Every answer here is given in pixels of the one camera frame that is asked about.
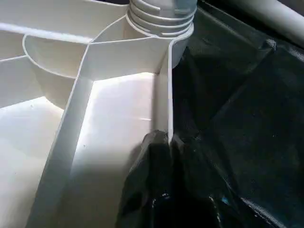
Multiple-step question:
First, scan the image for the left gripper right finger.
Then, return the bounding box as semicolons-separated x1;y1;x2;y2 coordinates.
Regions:
171;137;282;228

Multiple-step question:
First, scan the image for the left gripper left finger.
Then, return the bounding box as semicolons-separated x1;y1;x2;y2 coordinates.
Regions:
116;131;190;228

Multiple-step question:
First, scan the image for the white plastic table top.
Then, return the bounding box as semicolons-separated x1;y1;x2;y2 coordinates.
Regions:
0;0;194;228

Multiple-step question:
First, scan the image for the white plastic table leg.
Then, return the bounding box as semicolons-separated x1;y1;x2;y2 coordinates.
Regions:
223;0;304;48
126;0;198;38

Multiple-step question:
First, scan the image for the black work mat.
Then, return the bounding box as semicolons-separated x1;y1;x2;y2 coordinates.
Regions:
169;0;304;228

